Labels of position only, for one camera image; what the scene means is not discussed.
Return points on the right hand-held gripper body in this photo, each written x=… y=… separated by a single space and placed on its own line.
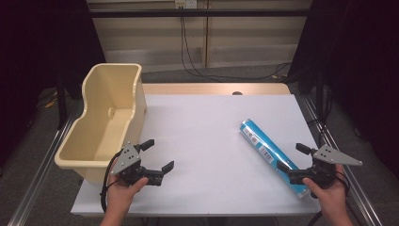
x=329 y=157

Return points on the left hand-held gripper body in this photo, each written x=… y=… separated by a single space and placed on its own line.
x=127 y=158

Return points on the blue cylindrical packet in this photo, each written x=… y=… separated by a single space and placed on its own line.
x=266 y=147

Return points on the cream plastic bin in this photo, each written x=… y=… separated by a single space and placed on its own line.
x=103 y=94

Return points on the person's left hand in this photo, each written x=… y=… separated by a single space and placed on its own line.
x=120 y=196

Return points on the person's right hand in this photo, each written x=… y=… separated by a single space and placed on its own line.
x=329 y=196

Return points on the white table sheet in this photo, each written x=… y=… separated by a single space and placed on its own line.
x=204 y=141

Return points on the black stand pole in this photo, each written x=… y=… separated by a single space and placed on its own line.
x=61 y=103

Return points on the dark table grommet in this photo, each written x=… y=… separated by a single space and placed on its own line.
x=237 y=93

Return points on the dark curtain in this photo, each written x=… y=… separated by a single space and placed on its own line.
x=360 y=62
x=37 y=47

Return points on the black horizontal bar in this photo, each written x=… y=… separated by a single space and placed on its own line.
x=204 y=12

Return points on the metal floor rail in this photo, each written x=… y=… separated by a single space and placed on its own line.
x=37 y=175
x=354 y=185

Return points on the white wall outlet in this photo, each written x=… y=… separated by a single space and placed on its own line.
x=185 y=3

